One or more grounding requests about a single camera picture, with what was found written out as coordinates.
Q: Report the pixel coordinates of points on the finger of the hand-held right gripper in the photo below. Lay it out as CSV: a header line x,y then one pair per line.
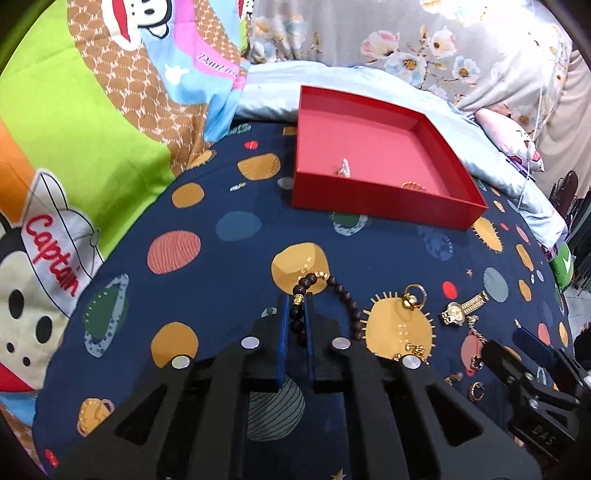
x,y
535,342
501,360

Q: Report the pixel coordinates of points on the green cushion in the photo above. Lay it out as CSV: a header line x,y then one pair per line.
x,y
563,265

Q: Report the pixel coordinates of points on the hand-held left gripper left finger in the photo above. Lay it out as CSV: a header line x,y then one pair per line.
x,y
282,341

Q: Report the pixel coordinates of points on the colourful cartoon monkey blanket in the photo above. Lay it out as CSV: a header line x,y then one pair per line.
x,y
92,115

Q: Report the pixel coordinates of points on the beige curtain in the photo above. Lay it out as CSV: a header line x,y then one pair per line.
x,y
570,129

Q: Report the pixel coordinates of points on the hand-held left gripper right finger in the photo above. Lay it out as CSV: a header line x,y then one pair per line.
x,y
310,346

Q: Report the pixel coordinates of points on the red cardboard box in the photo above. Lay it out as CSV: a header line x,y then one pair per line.
x,y
369,161

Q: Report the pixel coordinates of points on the dark metal chair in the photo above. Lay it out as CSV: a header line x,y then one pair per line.
x,y
570,203

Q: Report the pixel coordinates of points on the grey floral pillow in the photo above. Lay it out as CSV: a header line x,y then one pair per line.
x,y
369,32

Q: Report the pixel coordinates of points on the pink plush pillow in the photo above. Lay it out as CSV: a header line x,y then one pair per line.
x,y
508,131

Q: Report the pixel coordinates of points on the gold wristwatch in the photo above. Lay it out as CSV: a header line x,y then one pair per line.
x,y
457,311

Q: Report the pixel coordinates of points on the light blue blanket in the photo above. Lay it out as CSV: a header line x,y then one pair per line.
x,y
272,87

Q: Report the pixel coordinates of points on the gold bangle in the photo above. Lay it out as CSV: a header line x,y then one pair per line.
x,y
413,186

